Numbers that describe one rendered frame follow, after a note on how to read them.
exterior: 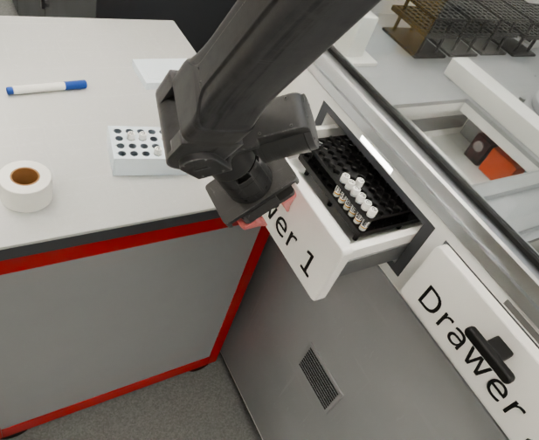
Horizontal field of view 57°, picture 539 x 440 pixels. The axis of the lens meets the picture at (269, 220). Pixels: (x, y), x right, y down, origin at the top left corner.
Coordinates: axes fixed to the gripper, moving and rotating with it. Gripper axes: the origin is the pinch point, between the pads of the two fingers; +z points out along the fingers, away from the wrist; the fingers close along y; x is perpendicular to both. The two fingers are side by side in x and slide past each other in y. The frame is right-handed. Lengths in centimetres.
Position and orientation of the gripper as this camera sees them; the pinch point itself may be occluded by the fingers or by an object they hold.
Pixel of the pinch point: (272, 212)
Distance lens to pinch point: 66.9
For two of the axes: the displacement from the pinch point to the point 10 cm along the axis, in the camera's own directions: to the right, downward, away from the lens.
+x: -4.4, -7.4, 5.0
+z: 3.2, 3.9, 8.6
